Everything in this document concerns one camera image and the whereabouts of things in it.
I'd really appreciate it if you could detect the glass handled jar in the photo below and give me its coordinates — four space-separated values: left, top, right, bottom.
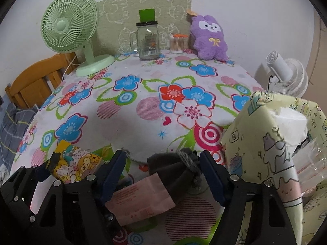
130 20 161 61

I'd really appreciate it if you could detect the white standing fan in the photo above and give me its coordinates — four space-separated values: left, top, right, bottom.
266 51 309 99

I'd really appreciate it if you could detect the purple plush bunny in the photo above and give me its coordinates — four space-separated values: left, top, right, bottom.
189 15 228 62

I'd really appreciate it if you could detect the green desk fan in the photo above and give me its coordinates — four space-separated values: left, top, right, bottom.
41 0 115 76

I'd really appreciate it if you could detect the beige wardrobe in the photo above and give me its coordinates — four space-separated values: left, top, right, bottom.
305 15 327 108

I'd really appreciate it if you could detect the pink paper packet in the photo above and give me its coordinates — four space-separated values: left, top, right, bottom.
105 172 177 226

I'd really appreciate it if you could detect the yellow cartoon printed box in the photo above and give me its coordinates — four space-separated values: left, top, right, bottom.
220 90 327 245

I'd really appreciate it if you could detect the grey drawstring pouch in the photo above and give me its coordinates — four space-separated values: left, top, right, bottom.
120 147 206 205

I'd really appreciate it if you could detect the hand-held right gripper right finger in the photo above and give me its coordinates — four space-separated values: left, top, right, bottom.
199 150 304 245

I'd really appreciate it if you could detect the white fan cable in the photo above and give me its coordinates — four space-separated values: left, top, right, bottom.
61 53 80 78

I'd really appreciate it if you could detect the grey plaid bedding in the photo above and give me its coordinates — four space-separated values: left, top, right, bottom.
0 102 39 174

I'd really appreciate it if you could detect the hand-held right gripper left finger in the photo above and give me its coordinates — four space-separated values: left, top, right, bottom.
38 149 127 245

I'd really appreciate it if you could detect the yellow green cartoon packet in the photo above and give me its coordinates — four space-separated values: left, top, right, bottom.
48 140 105 184

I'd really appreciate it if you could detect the floral tablecloth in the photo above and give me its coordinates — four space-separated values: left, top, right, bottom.
9 48 266 245

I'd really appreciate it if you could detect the cotton swab container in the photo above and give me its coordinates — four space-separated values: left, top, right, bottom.
170 34 188 55

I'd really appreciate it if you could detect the green printed board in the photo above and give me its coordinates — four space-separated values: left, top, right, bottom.
96 0 193 57

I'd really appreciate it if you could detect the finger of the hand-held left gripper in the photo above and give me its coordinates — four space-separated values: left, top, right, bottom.
0 153 61 230

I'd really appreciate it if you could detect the green plastic cup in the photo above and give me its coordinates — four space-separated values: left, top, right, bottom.
139 9 156 22

